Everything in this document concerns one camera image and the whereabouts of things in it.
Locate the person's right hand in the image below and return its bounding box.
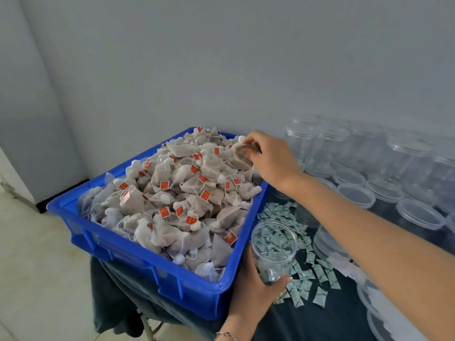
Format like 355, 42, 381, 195
235, 131, 307, 196

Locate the person's left hand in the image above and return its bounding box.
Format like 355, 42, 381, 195
219, 245, 294, 338

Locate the clear jar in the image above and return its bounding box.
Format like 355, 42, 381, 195
250, 220, 300, 285

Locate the pile of green desiccant packets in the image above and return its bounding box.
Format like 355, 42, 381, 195
255, 201, 342, 308

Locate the pile of tea bags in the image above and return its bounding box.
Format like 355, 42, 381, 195
78, 126, 264, 283

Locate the group of lidded jars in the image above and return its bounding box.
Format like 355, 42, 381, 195
284, 116, 455, 254

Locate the pile of white label papers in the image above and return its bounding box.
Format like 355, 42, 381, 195
327, 252, 455, 341

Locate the person's right forearm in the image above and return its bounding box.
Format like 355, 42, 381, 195
290, 174, 455, 341

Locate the metal table leg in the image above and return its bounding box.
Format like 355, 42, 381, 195
138, 314, 159, 341

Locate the blue plastic tray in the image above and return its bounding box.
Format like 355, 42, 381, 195
47, 126, 270, 320

